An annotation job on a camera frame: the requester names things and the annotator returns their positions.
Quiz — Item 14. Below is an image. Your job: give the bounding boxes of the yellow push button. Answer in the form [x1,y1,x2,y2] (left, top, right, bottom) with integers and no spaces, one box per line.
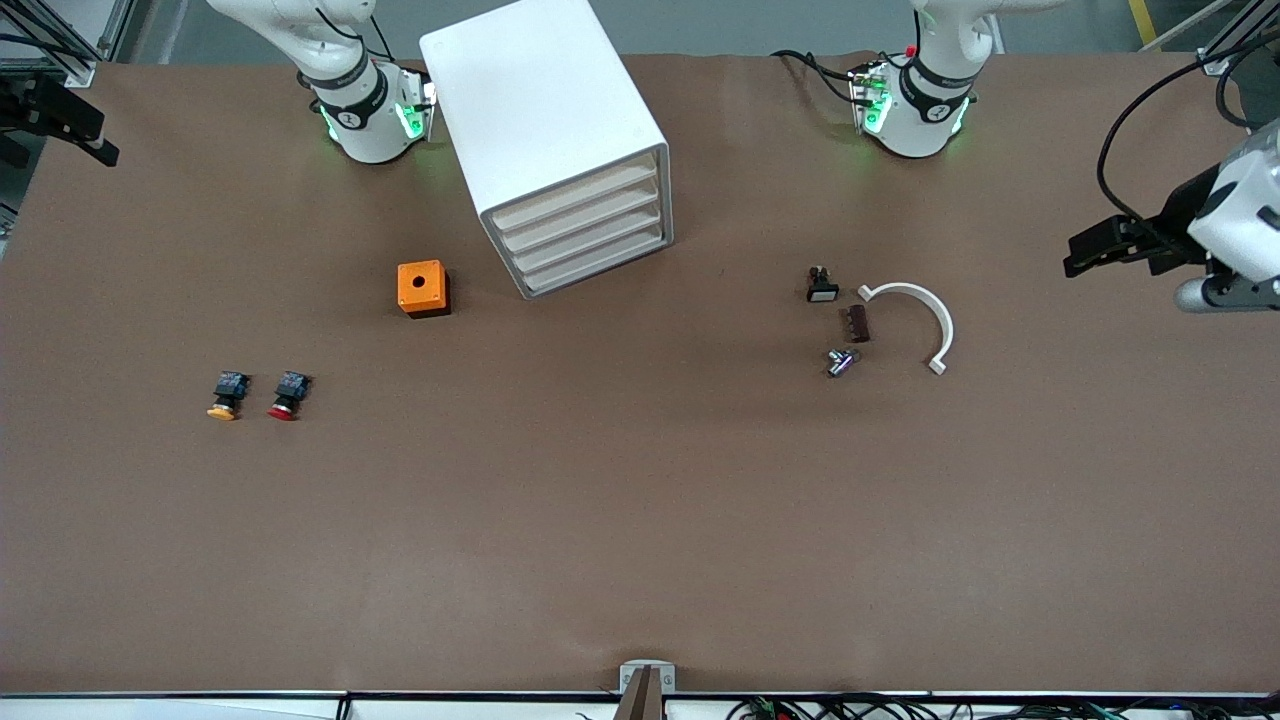
[207,371,251,422]

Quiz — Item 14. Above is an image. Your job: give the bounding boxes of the red push button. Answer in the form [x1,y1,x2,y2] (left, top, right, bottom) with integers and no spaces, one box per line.
[267,371,312,422]

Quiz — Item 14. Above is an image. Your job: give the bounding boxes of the orange box with hole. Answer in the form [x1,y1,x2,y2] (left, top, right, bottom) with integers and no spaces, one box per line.
[397,260,451,320]

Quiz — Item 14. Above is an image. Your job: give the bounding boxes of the brown table mat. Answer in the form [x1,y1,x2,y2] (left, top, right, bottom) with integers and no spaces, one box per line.
[0,50,1280,698]

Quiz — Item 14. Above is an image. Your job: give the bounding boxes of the aluminium frame profile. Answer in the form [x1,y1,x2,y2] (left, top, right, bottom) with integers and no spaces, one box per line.
[0,0,136,89]
[1200,0,1280,76]

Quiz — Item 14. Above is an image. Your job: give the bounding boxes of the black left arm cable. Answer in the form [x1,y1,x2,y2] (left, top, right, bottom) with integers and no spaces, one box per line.
[1097,38,1280,236]

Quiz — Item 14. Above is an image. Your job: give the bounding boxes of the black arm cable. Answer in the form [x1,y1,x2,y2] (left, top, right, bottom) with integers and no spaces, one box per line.
[315,8,396,63]
[1097,38,1280,236]

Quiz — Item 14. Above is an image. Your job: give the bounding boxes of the white curved bracket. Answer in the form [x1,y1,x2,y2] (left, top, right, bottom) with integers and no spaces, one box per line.
[858,282,955,376]

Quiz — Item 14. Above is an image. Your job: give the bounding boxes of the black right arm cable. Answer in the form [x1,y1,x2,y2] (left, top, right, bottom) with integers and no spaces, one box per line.
[315,8,396,63]

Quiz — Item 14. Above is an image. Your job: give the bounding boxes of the black base cable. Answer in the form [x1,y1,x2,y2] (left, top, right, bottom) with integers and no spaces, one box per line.
[772,48,863,104]

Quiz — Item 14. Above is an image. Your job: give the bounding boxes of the tangled cable bundle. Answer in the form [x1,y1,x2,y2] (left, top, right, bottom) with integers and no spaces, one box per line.
[725,693,1280,720]

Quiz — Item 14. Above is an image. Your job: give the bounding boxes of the grey metal mounting bracket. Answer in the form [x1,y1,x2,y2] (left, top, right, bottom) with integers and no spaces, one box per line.
[620,661,677,694]

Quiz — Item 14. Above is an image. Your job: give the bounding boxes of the brown post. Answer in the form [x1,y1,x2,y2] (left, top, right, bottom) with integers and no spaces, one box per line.
[612,667,665,720]

